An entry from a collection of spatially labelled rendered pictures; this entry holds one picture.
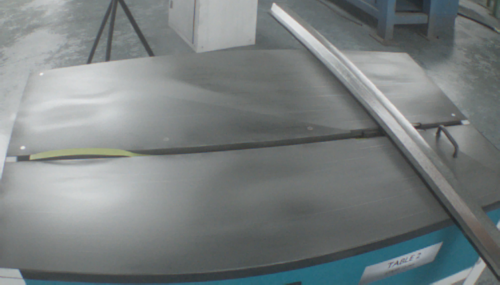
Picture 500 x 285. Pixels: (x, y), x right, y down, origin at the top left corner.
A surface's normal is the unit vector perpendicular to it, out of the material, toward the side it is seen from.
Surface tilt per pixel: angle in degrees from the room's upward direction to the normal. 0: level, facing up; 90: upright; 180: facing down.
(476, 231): 75
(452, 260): 90
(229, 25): 90
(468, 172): 0
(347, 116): 0
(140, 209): 0
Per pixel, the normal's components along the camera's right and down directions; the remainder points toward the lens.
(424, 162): -0.90, -0.11
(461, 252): 0.22, 0.53
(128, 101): 0.05, -0.85
